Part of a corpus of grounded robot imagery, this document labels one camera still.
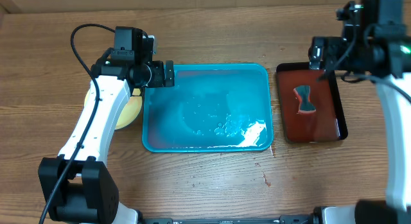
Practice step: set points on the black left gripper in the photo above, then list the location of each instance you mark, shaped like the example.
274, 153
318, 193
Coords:
158, 79

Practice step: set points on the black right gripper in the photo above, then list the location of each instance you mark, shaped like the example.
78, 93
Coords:
330, 47

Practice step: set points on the yellow plate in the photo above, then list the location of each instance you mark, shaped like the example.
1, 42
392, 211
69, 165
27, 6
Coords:
131, 108

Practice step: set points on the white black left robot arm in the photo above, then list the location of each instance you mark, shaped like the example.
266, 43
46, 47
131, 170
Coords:
76, 184

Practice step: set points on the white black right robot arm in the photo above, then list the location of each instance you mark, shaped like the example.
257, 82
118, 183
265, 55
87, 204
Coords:
374, 45

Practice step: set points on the teal plastic tray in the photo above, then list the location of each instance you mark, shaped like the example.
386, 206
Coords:
210, 108

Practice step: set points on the black tray with brown water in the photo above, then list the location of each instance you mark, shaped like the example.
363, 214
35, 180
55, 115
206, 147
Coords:
327, 123

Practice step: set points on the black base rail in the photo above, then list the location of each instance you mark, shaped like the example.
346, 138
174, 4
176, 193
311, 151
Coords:
283, 219

